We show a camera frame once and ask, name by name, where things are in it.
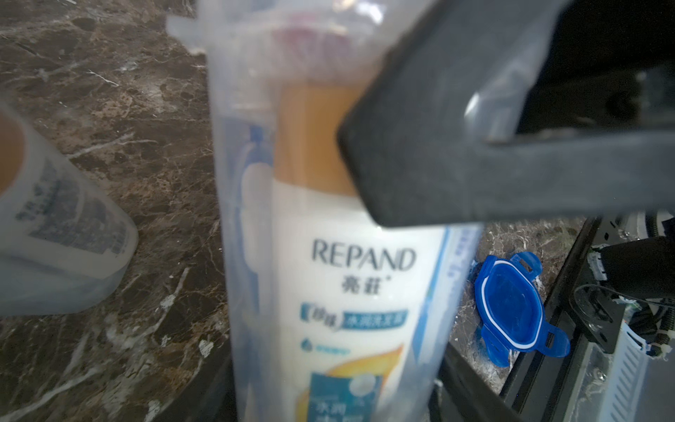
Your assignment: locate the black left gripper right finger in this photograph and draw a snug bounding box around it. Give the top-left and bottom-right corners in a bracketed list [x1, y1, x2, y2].
[429, 358, 521, 422]

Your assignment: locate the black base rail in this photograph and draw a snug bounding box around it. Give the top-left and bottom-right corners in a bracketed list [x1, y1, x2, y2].
[497, 215, 675, 422]

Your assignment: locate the white shampoo tube gold cap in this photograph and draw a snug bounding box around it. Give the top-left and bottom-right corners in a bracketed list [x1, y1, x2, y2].
[272, 84, 448, 421]

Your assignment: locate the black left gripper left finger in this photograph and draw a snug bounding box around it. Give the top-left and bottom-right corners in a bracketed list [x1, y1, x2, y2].
[154, 342, 237, 422]

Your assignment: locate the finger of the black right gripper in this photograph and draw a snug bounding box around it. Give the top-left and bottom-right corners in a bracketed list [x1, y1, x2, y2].
[337, 1, 674, 227]

